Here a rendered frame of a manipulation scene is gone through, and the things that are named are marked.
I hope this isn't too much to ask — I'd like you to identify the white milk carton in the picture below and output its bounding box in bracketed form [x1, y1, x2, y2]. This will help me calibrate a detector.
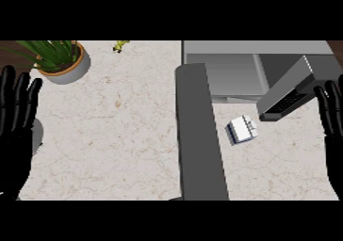
[225, 114, 259, 145]

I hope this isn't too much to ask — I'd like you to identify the yellow green small object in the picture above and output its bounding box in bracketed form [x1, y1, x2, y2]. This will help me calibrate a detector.
[110, 40, 131, 54]

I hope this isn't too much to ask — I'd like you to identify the green potted plant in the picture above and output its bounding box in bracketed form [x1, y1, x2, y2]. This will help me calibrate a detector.
[0, 40, 91, 86]

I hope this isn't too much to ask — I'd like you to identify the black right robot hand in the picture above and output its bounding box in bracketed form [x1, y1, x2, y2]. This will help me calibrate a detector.
[311, 73, 343, 201]

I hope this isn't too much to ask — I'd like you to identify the grey microwave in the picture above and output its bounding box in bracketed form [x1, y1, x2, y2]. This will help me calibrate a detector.
[181, 40, 343, 122]

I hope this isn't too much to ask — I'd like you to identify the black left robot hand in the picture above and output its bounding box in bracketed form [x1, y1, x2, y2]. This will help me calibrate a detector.
[0, 64, 42, 201]

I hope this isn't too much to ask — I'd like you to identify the grey round object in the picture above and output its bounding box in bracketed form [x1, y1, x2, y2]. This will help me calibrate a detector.
[31, 118, 44, 156]

